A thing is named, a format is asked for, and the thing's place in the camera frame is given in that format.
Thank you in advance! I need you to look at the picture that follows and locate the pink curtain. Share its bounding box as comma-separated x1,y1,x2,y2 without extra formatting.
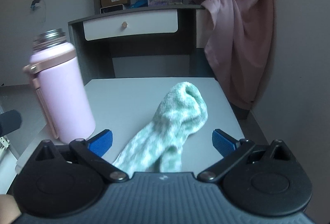
192,0,274,110

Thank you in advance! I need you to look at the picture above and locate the green white fluffy cloth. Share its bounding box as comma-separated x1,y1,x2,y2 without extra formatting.
112,81,208,177

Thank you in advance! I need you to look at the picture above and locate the grey desk with shelf hutch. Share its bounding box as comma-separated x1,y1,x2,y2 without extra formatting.
68,0,212,83

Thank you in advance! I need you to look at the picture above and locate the small white digital clock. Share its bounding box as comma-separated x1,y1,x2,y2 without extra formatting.
100,5,126,14

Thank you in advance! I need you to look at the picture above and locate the white desk drawer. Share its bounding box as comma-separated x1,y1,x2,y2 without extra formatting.
83,9,178,41

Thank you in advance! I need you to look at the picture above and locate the pink steel thermos flask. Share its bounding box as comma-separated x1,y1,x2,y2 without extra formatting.
23,29,96,144

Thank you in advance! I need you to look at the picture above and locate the blue plastic bag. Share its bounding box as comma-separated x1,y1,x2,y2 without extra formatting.
130,0,148,8

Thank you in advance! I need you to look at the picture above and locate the person's hand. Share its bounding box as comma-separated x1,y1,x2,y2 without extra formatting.
0,194,21,224

